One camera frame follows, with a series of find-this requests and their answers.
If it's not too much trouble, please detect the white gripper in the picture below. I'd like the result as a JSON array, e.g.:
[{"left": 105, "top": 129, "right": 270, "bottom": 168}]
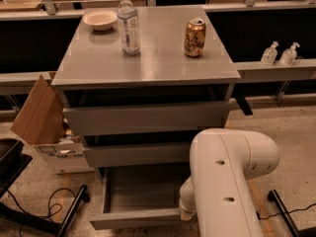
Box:
[{"left": 179, "top": 177, "right": 197, "bottom": 221}]

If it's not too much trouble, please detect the grey bottom drawer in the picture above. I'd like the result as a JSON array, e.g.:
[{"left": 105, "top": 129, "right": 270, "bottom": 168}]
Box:
[{"left": 90, "top": 163, "right": 190, "bottom": 230}]

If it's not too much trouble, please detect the grey drawer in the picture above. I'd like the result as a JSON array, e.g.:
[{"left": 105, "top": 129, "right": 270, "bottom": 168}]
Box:
[
  {"left": 83, "top": 142, "right": 191, "bottom": 168},
  {"left": 90, "top": 163, "right": 190, "bottom": 230},
  {"left": 63, "top": 101, "right": 231, "bottom": 135}
]

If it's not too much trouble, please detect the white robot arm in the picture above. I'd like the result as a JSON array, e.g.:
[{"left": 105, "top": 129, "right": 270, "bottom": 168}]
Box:
[{"left": 179, "top": 128, "right": 279, "bottom": 237}]

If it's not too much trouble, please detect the grey middle drawer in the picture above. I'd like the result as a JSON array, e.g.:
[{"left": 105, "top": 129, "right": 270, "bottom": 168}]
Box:
[{"left": 83, "top": 142, "right": 191, "bottom": 168}]

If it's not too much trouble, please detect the grey top drawer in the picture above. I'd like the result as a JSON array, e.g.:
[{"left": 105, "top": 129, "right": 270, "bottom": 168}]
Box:
[{"left": 63, "top": 101, "right": 231, "bottom": 135}]

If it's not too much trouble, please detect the grey drawer cabinet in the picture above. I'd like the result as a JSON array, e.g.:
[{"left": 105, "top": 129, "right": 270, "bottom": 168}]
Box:
[{"left": 51, "top": 5, "right": 242, "bottom": 191}]

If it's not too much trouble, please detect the open cardboard box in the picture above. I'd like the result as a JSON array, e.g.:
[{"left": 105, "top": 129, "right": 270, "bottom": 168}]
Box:
[{"left": 11, "top": 75, "right": 93, "bottom": 174}]

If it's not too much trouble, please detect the black stand leg right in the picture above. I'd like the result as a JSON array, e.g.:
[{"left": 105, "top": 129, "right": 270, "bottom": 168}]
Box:
[{"left": 268, "top": 190, "right": 316, "bottom": 237}]

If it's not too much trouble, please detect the black stand leg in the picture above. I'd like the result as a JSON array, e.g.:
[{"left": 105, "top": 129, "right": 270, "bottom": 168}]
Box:
[
  {"left": 0, "top": 185, "right": 90, "bottom": 237},
  {"left": 268, "top": 190, "right": 316, "bottom": 237}
]

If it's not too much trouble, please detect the black stand leg left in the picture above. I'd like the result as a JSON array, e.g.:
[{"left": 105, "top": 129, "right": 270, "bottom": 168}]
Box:
[{"left": 0, "top": 185, "right": 90, "bottom": 237}]

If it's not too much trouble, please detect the black bin left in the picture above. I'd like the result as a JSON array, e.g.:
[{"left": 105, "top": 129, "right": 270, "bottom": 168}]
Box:
[{"left": 0, "top": 138, "right": 33, "bottom": 197}]

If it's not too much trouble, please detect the left hand sanitizer bottle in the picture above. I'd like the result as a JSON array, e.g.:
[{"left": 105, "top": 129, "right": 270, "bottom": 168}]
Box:
[{"left": 261, "top": 41, "right": 278, "bottom": 65}]

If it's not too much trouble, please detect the hand sanitizer bottle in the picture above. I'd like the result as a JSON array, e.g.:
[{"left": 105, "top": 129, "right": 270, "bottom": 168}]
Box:
[
  {"left": 279, "top": 42, "right": 300, "bottom": 66},
  {"left": 261, "top": 41, "right": 278, "bottom": 65}
]

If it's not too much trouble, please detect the gold beverage can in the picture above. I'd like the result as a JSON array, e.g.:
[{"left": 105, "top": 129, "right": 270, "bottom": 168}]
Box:
[{"left": 184, "top": 18, "right": 206, "bottom": 57}]

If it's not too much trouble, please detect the right hand sanitizer bottle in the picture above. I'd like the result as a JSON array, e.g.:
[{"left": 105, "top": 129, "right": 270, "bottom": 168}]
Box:
[{"left": 279, "top": 42, "right": 300, "bottom": 66}]

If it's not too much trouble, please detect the clear plastic water bottle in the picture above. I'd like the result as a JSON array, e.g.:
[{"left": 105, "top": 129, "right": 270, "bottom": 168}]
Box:
[{"left": 118, "top": 0, "right": 140, "bottom": 55}]

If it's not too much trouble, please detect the white paper bowl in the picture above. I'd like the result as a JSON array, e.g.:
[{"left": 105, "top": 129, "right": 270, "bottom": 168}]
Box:
[{"left": 83, "top": 9, "right": 118, "bottom": 31}]

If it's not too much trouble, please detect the black floor cable right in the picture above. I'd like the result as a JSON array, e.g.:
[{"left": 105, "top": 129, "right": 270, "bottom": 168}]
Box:
[{"left": 256, "top": 202, "right": 316, "bottom": 221}]

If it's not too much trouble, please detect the black floor cable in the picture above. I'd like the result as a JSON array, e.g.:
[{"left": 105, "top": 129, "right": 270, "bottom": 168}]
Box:
[
  {"left": 6, "top": 187, "right": 77, "bottom": 237},
  {"left": 256, "top": 202, "right": 316, "bottom": 221}
]

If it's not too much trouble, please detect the black floor cable left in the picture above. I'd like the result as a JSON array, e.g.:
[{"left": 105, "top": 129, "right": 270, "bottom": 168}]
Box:
[{"left": 6, "top": 187, "right": 77, "bottom": 237}]

